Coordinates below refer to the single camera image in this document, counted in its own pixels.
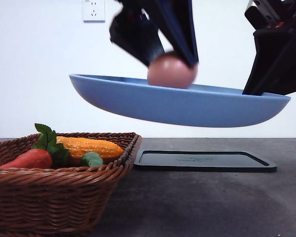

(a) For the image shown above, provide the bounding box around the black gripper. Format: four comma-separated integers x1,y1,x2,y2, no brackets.
243,0,296,95

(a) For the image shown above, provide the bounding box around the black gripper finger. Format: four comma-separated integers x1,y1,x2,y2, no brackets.
110,0,165,65
153,0,199,67

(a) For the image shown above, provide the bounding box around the brown egg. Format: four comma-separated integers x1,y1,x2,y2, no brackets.
147,51,198,88

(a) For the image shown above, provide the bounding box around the light blue plate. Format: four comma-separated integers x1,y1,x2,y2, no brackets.
70,75,290,128

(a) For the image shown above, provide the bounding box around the brown wicker basket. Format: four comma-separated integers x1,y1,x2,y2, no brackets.
0,132,141,237

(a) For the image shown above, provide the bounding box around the orange toy corn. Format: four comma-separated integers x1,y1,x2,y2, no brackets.
56,136,124,159

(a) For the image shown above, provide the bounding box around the dark green rectangular tray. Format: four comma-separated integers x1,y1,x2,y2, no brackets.
134,150,277,172

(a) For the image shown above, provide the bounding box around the red toy carrot with leaves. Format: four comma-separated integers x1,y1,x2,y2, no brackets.
1,123,70,169

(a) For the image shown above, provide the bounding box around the white wall power socket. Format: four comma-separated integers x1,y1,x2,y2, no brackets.
82,0,106,24

